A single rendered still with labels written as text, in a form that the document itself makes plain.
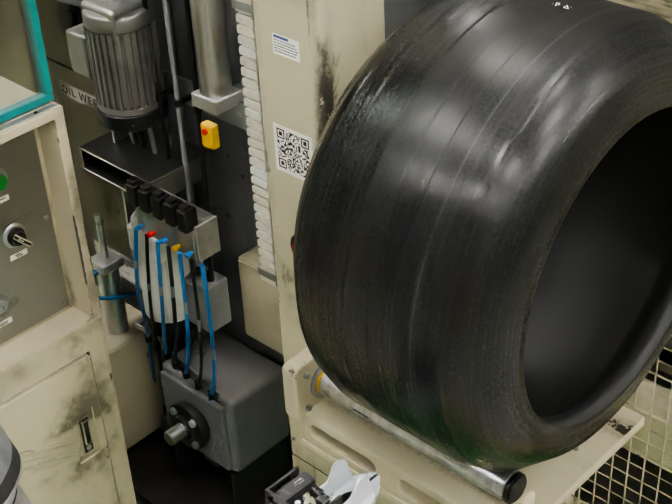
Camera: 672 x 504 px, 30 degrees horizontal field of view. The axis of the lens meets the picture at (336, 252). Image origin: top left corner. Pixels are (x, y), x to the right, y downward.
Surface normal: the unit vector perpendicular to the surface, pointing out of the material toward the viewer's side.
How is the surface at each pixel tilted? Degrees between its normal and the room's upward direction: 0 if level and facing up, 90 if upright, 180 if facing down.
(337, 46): 90
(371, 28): 90
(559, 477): 0
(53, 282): 90
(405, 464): 0
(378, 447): 0
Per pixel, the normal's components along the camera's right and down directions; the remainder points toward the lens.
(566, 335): -0.34, -0.55
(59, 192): -0.69, 0.43
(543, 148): 0.18, -0.08
